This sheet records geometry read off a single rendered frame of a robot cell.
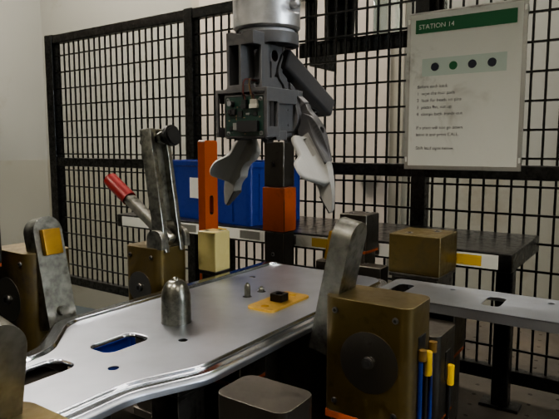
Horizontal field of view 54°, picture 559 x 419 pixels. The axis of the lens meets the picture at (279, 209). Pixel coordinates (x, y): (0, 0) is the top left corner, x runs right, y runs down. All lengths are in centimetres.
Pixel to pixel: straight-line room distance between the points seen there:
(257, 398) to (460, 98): 81
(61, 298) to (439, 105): 79
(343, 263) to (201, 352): 16
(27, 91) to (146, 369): 406
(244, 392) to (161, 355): 10
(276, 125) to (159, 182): 24
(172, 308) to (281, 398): 19
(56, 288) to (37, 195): 382
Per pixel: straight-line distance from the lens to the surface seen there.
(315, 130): 62
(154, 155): 78
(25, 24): 457
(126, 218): 136
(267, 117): 58
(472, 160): 113
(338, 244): 54
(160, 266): 78
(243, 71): 61
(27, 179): 445
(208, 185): 86
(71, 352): 57
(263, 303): 67
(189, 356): 53
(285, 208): 101
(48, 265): 69
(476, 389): 125
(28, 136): 447
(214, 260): 83
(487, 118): 112
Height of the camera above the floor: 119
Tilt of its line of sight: 6 degrees down
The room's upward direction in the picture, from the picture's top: straight up
